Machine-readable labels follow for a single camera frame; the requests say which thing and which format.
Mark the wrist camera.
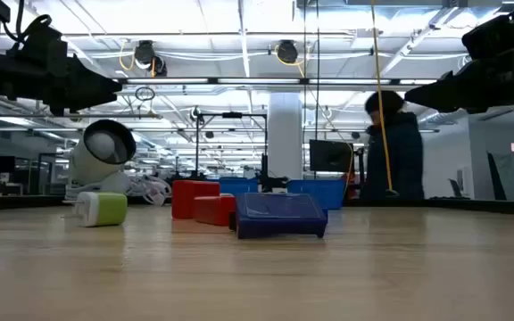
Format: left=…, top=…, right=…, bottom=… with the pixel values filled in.
left=15, top=17, right=69, bottom=72
left=460, top=15, right=514, bottom=62

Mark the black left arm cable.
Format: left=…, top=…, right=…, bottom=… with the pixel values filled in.
left=1, top=0, right=54, bottom=45

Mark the white desk fan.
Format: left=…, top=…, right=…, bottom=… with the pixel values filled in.
left=63, top=119, right=138, bottom=202

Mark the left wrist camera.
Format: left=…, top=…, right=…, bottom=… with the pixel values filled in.
left=15, top=17, right=69, bottom=72

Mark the yellow cable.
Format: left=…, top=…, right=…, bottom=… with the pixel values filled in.
left=369, top=0, right=400, bottom=198

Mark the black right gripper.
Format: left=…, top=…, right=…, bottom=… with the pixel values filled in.
left=403, top=44, right=514, bottom=115

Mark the black ceiling cord reel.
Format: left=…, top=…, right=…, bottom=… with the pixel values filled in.
left=276, top=38, right=300, bottom=65
left=133, top=38, right=169, bottom=78

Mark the tall red block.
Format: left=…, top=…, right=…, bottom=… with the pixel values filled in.
left=170, top=179, right=221, bottom=220

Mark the white fan power cable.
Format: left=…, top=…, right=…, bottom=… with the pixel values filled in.
left=125, top=174, right=173, bottom=207

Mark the blue plastic basket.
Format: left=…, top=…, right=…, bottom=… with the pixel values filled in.
left=286, top=178, right=347, bottom=211
left=218, top=177, right=260, bottom=197

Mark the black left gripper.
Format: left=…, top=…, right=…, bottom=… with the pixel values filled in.
left=0, top=49, right=123, bottom=115

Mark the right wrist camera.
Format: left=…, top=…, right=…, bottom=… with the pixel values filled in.
left=460, top=15, right=514, bottom=62

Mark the white pillar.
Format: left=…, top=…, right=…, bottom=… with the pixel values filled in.
left=267, top=92, right=304, bottom=180

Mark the person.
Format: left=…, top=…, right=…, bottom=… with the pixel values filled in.
left=358, top=90, right=426, bottom=201

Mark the red USB charger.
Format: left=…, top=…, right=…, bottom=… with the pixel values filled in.
left=192, top=193, right=237, bottom=227

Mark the blue device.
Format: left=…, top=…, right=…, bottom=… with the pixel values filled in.
left=234, top=192, right=329, bottom=240

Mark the green white USB charger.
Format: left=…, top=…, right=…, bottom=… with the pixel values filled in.
left=62, top=191, right=129, bottom=228

